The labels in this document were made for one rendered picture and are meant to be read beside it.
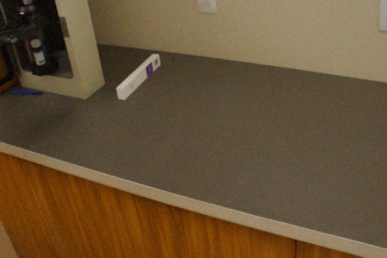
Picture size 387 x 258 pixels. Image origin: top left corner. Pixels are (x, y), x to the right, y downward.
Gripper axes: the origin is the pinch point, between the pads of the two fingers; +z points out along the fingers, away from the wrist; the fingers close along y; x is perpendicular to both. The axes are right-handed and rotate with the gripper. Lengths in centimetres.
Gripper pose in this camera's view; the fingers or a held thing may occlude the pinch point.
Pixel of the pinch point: (32, 21)
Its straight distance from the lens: 162.0
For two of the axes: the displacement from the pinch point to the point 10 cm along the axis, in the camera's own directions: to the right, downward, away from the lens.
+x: 0.9, 8.4, 5.3
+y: -8.8, -1.9, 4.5
